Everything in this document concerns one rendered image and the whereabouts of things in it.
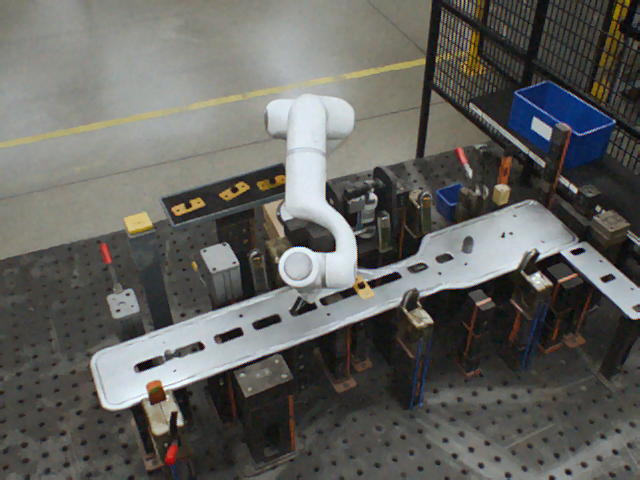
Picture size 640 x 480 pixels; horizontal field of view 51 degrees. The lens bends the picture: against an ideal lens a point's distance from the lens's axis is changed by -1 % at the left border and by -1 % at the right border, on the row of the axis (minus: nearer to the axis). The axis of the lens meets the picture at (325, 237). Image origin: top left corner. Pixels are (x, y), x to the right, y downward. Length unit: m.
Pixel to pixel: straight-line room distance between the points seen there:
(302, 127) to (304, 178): 0.12
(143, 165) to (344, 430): 2.55
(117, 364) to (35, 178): 2.57
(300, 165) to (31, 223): 2.55
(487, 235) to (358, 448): 0.70
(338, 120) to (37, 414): 1.16
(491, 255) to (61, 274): 1.41
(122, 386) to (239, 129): 2.82
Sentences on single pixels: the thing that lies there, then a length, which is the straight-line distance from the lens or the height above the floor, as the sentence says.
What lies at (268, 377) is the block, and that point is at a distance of 1.61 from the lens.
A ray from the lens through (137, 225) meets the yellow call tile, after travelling 1.84.
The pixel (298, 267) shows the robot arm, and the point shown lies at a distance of 1.40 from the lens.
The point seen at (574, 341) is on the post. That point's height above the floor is 0.70.
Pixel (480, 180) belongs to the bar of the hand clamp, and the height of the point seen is 1.10.
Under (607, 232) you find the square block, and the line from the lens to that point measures 2.08.
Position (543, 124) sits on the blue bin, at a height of 1.12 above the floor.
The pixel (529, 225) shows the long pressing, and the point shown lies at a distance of 2.10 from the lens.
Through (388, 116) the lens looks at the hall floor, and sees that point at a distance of 4.42.
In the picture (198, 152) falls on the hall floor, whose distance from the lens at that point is 4.13.
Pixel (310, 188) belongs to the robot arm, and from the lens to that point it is 1.48.
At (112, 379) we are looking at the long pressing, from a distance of 1.71.
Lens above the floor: 2.32
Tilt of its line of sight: 42 degrees down
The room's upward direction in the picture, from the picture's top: straight up
